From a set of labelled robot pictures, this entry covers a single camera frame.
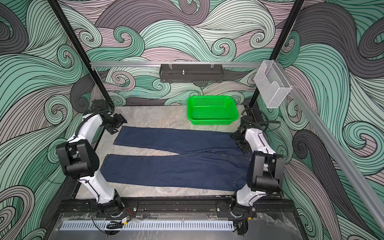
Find black corner frame post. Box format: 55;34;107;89
249;1;304;108
48;0;115;113

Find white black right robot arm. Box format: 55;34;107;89
231;115;285;216

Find dark blue denim trousers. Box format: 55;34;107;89
101;126;252;191

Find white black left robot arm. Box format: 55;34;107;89
56;100;127;218

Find aluminium rail right wall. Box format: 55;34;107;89
274;61;384;232

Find aluminium rail back wall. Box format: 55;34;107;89
90;61;262;69

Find white slotted cable duct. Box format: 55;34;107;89
60;220;235;231

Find green plastic laundry basket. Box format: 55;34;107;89
187;96;239;126

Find black corner frame post left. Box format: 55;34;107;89
48;0;115;113

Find black corner frame post right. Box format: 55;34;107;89
249;1;304;108

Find aluminium rail wall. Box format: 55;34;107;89
274;61;384;232
90;61;262;69

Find clear plastic wall holder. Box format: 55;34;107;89
254;60;292;109

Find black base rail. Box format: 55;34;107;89
55;196;299;222

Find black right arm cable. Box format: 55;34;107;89
240;107;282;133

